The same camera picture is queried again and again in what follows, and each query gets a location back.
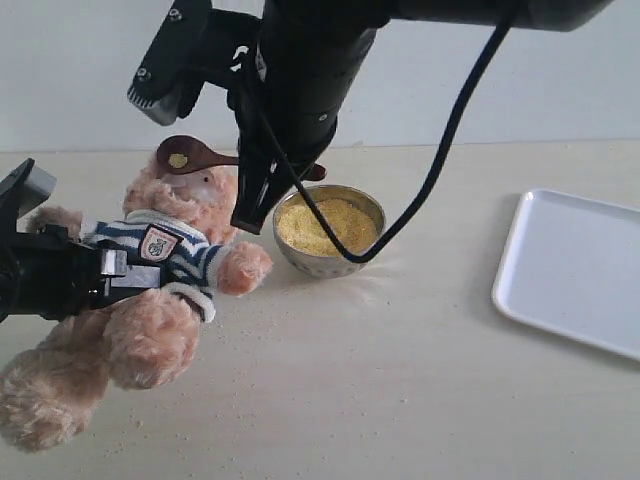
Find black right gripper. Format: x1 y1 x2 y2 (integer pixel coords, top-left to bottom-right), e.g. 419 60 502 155
209 1 380 234

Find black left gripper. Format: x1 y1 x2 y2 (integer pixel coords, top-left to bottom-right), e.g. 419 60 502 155
1 225 163 320

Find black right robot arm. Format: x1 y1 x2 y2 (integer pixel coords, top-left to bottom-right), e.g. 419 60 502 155
209 1 608 172

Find yellow millet grains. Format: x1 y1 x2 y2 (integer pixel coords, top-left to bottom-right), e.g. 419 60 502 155
277 198 378 257

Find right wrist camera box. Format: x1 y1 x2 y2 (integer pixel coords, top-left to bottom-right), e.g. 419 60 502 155
127 0 212 126

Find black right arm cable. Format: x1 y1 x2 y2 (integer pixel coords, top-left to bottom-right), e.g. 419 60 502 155
237 0 531 265

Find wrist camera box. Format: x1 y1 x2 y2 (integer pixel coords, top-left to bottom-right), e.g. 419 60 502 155
127 0 212 126
1 158 57 221

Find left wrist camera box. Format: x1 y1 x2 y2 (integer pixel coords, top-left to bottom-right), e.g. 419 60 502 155
1 158 57 221

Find white rectangular plastic tray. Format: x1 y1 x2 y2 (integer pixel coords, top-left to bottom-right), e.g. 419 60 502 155
491 188 639 360

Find metal bowl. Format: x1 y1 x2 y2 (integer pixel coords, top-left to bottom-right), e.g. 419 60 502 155
272 185 386 279

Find dark red wooden spoon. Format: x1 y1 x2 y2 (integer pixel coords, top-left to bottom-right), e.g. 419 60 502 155
155 135 327 182

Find pink teddy bear striped sweater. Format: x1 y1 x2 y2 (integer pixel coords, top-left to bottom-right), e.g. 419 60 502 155
1 154 273 453

